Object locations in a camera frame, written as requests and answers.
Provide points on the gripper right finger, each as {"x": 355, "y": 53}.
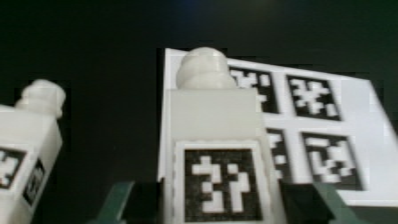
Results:
{"x": 316, "y": 205}

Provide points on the white table leg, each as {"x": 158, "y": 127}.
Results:
{"x": 31, "y": 142}
{"x": 221, "y": 186}

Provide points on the white sheet with AprilTags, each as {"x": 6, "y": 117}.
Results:
{"x": 300, "y": 114}

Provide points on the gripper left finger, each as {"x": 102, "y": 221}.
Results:
{"x": 131, "y": 205}

